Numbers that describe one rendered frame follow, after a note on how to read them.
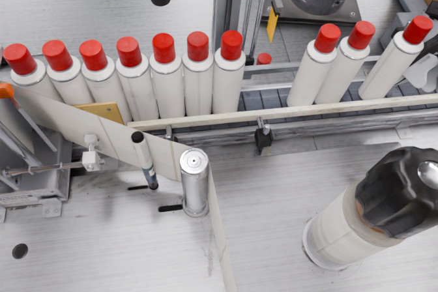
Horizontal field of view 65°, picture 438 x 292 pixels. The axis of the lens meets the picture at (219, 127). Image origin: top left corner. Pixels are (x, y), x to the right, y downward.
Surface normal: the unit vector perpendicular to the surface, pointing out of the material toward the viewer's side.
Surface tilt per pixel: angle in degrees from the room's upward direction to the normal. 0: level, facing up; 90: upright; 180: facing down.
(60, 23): 0
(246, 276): 0
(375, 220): 90
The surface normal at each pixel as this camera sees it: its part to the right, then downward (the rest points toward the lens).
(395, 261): 0.04, -0.50
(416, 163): -0.11, -0.63
